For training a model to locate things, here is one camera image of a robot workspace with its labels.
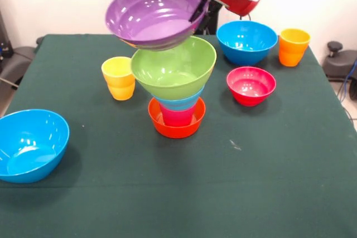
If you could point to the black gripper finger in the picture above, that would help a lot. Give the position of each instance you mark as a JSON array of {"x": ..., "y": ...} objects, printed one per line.
[
  {"x": 197, "y": 12},
  {"x": 205, "y": 20}
]

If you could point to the large purple bowl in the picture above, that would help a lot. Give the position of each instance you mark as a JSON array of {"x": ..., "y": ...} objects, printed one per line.
[{"x": 150, "y": 12}]

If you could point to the large green bowl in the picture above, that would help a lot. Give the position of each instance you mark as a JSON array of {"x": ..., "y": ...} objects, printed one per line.
[{"x": 173, "y": 73}]

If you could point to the crimson small bowl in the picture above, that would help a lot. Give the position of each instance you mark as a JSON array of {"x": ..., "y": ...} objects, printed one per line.
[{"x": 251, "y": 87}]

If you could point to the small blue bowl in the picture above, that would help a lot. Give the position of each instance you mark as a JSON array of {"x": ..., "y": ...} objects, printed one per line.
[{"x": 181, "y": 103}]

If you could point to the crimson cup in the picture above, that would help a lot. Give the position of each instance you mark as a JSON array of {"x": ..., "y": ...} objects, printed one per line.
[{"x": 177, "y": 118}]

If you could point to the yellow cup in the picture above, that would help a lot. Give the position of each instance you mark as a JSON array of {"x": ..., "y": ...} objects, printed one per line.
[{"x": 117, "y": 82}]

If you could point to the orange bowl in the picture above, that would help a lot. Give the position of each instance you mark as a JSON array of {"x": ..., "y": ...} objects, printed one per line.
[{"x": 175, "y": 132}]

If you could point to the large blue bowl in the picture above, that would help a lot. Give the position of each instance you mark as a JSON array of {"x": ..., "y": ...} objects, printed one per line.
[
  {"x": 245, "y": 40},
  {"x": 30, "y": 148}
]

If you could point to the orange cup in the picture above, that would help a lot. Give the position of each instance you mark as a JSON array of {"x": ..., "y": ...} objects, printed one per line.
[{"x": 294, "y": 51}]

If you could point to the black stand base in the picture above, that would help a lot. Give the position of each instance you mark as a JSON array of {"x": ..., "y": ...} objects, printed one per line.
[{"x": 343, "y": 63}]

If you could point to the dark green tablecloth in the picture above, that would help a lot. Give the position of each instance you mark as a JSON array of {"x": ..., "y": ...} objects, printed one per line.
[{"x": 195, "y": 165}]

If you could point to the grey stand base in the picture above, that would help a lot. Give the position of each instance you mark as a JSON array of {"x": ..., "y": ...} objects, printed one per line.
[{"x": 19, "y": 54}]

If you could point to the black equipment box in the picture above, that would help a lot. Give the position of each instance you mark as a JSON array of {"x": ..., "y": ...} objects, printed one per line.
[{"x": 4, "y": 43}]

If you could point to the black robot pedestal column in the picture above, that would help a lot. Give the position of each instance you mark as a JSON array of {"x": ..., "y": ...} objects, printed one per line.
[{"x": 213, "y": 20}]

